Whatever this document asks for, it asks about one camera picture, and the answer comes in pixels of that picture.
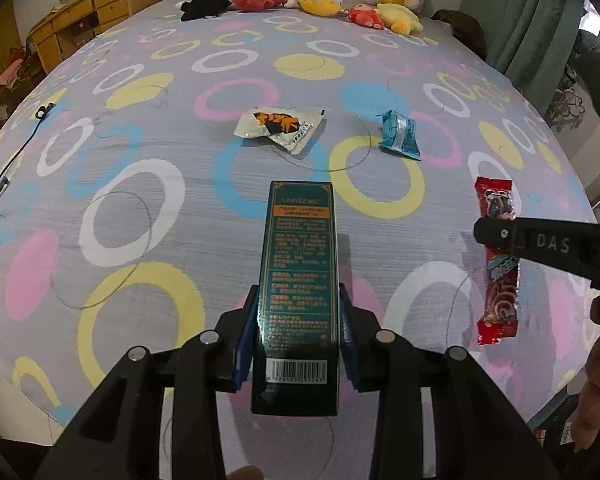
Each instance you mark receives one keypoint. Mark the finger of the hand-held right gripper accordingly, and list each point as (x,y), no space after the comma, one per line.
(540,246)

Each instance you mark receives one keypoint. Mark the yellow round plush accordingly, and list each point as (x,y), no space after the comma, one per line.
(317,2)

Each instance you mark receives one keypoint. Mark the blue cardboard box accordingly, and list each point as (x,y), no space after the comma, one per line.
(555,422)

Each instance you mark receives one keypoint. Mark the bed with circle-print sheet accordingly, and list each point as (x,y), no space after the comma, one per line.
(180,210)

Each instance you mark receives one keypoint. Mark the wooden chair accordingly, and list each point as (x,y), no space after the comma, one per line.
(27,67)

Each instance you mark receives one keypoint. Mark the red candy wrapper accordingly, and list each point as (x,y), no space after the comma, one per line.
(500,300)

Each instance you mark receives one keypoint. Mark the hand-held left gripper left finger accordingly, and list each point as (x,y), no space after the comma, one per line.
(244,335)

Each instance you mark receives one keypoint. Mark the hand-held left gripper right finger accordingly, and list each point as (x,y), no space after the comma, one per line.
(348,345)

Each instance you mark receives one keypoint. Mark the pale yellow duck plush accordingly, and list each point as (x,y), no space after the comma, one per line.
(400,17)

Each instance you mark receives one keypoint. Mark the black and white plush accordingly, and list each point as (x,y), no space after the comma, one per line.
(205,5)

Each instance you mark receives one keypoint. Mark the person's left hand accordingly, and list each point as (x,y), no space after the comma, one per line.
(246,473)

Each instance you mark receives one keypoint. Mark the person's right hand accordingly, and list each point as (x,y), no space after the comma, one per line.
(595,395)

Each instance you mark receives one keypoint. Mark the small red plush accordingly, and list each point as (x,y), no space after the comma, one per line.
(365,16)

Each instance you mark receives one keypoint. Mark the brown furry object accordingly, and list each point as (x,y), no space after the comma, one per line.
(462,30)

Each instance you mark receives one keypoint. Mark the green leaf-print curtain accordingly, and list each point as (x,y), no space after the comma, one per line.
(520,15)

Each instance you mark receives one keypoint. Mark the wooden desk with drawers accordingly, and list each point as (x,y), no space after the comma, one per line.
(95,15)

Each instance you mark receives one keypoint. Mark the bundle of metal hangers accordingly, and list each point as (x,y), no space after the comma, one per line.
(569,105)

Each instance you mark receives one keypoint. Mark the white and orange snack packet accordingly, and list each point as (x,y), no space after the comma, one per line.
(280,127)

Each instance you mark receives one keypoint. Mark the teal foil wrapper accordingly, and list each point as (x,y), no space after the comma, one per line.
(400,135)

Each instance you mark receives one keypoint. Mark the pink cloth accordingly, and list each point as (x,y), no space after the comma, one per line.
(7,74)

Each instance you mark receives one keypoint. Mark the dark green box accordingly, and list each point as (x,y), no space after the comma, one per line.
(297,280)

